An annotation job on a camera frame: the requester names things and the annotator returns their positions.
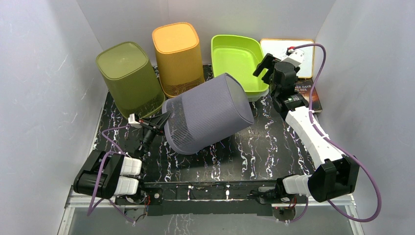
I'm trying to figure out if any grey slatted plastic basket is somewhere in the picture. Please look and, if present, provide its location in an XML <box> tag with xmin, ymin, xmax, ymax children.
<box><xmin>162</xmin><ymin>73</ymin><xmax>254</xmax><ymax>155</ymax></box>

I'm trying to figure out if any small whiteboard orange frame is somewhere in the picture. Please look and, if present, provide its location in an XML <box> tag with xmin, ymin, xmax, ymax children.
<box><xmin>259</xmin><ymin>39</ymin><xmax>314</xmax><ymax>79</ymax></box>

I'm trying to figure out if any lime green plastic tub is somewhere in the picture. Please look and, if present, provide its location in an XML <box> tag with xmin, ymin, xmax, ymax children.
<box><xmin>210</xmin><ymin>34</ymin><xmax>269</xmax><ymax>102</ymax></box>

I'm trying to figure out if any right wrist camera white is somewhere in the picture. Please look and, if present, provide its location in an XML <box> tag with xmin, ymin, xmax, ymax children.
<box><xmin>281</xmin><ymin>47</ymin><xmax>304</xmax><ymax>68</ymax></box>

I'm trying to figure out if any orange slatted plastic basket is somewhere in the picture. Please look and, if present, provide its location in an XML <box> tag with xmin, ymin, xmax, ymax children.
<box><xmin>152</xmin><ymin>22</ymin><xmax>205</xmax><ymax>98</ymax></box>

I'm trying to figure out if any olive green slatted basket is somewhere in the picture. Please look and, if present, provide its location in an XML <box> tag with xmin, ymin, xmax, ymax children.
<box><xmin>95</xmin><ymin>42</ymin><xmax>165</xmax><ymax>118</ymax></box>

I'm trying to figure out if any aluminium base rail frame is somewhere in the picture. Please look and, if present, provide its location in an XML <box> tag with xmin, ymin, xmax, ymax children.
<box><xmin>58</xmin><ymin>182</ymin><xmax>364</xmax><ymax>235</ymax></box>

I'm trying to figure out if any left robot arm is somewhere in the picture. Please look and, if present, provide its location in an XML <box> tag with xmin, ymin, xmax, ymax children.
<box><xmin>73</xmin><ymin>112</ymin><xmax>171</xmax><ymax>204</ymax></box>

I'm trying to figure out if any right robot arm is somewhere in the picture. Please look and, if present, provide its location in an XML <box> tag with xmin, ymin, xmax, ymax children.
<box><xmin>253</xmin><ymin>53</ymin><xmax>359</xmax><ymax>203</ymax></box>

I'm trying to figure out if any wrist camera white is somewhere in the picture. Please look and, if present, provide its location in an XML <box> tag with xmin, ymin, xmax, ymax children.
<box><xmin>128</xmin><ymin>114</ymin><xmax>142</xmax><ymax>129</ymax></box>
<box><xmin>281</xmin><ymin>47</ymin><xmax>304</xmax><ymax>68</ymax></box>

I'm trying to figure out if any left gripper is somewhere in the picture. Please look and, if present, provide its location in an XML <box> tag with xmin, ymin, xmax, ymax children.
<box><xmin>139</xmin><ymin>113</ymin><xmax>173</xmax><ymax>158</ymax></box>

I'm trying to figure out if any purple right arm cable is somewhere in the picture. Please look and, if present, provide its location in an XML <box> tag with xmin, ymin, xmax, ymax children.
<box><xmin>290</xmin><ymin>43</ymin><xmax>382</xmax><ymax>223</ymax></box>

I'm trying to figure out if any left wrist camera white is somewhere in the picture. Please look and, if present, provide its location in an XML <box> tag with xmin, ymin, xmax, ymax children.
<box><xmin>128</xmin><ymin>114</ymin><xmax>142</xmax><ymax>129</ymax></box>

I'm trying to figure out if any dark paperback book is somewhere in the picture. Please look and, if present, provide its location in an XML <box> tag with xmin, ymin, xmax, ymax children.
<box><xmin>295</xmin><ymin>79</ymin><xmax>322</xmax><ymax>113</ymax></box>

